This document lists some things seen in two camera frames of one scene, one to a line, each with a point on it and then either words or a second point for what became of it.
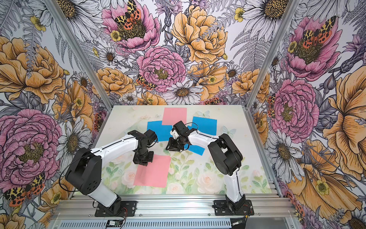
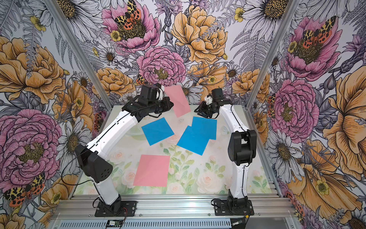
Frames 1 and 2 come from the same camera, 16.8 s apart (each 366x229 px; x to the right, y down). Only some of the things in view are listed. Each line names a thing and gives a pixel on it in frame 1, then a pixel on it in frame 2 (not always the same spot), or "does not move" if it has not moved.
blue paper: (208, 125) does not move
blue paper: (163, 131) does not move
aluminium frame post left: (80, 53) does not move
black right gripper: (172, 146) to (201, 109)
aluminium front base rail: (177, 207) does not move
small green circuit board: (114, 223) does not move
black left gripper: (143, 162) to (167, 101)
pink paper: (173, 115) to (178, 98)
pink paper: (155, 174) does not move
